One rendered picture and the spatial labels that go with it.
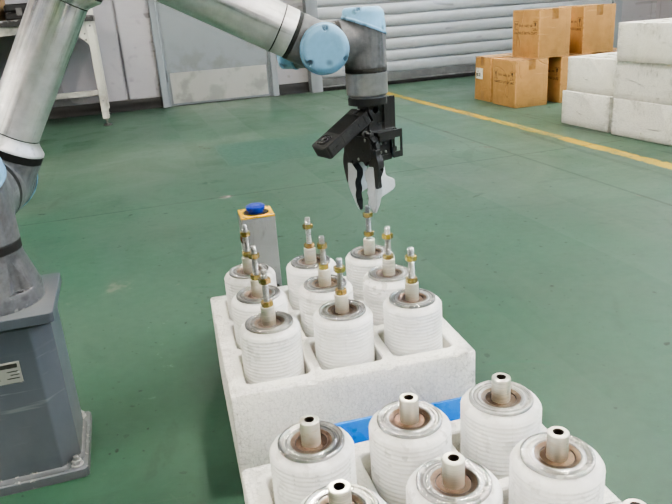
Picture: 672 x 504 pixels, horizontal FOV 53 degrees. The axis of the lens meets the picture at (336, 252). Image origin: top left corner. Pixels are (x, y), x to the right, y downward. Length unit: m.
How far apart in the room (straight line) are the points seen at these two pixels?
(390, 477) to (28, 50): 0.84
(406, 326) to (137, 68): 5.08
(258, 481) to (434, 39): 5.90
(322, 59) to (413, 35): 5.43
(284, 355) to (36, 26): 0.64
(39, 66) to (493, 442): 0.88
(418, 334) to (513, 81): 3.68
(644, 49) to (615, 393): 2.43
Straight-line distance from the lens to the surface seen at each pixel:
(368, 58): 1.22
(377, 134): 1.24
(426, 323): 1.09
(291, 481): 0.77
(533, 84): 4.72
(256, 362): 1.05
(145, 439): 1.31
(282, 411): 1.05
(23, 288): 1.16
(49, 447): 1.24
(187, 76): 6.01
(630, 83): 3.67
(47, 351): 1.17
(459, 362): 1.11
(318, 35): 1.05
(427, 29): 6.51
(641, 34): 3.60
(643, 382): 1.43
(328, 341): 1.06
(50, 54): 1.21
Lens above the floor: 0.71
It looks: 20 degrees down
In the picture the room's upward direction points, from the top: 4 degrees counter-clockwise
